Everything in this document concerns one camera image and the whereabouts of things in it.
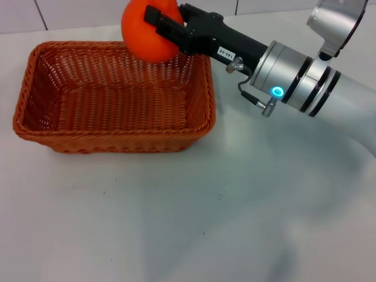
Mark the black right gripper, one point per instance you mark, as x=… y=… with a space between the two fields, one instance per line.
x=223 y=38

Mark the orange woven rectangular basket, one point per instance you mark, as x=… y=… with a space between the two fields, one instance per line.
x=123 y=108

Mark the orange toy pear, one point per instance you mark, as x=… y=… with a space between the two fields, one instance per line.
x=141 y=38

